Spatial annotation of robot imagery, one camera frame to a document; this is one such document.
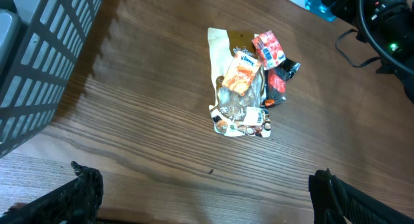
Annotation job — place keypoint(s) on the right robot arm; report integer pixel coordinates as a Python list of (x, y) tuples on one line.
[(387, 25)]

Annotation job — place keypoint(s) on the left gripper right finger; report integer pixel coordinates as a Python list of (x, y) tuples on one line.
[(335, 201)]

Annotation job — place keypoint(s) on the orange small box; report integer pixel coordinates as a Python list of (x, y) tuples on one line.
[(241, 73)]

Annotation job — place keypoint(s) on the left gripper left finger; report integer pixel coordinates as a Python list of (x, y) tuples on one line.
[(77, 201)]

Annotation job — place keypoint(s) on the blue mouthwash bottle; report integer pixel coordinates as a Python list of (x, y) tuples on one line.
[(318, 8)]

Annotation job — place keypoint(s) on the red small packet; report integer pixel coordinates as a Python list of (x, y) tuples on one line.
[(276, 82)]

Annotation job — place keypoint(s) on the grey plastic shopping basket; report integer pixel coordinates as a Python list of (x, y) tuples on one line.
[(41, 41)]

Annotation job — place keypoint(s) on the red white tissue pack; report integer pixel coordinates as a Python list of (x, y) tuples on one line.
[(269, 50)]

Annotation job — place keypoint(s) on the beige snack pouch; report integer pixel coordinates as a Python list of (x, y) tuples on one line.
[(234, 115)]

